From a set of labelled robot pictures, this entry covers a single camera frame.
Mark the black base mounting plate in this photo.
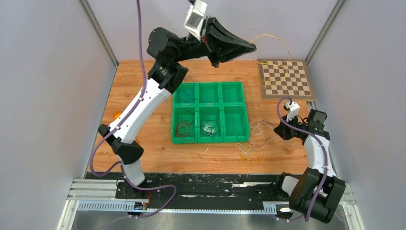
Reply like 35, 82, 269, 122
103, 172, 290, 210

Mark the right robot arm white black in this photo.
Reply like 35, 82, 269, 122
273, 109, 346, 223

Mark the green six-compartment tray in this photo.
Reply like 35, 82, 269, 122
171, 81, 250, 144

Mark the red wire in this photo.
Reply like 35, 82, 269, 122
175, 111, 196, 142

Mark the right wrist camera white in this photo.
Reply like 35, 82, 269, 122
283, 101, 300, 122

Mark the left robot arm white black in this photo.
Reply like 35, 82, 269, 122
98, 17, 257, 198

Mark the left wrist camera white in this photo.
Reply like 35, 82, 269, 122
183, 0, 207, 40

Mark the yellow wire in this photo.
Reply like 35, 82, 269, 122
248, 34, 293, 88

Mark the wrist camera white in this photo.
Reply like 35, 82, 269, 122
283, 101, 300, 122
183, 0, 207, 40

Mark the slotted grey cable duct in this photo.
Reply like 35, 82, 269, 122
76, 200, 277, 215

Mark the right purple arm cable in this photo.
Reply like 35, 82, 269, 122
276, 96, 329, 223

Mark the orange plastic carrot toy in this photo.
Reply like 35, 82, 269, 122
113, 111, 122, 120

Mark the wooden chessboard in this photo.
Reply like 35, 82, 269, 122
256, 59, 316, 102

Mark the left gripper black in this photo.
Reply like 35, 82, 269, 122
171, 15, 254, 68

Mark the aluminium frame rail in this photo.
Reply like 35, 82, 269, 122
65, 178, 353, 204

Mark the black wire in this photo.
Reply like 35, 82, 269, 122
200, 114, 221, 138

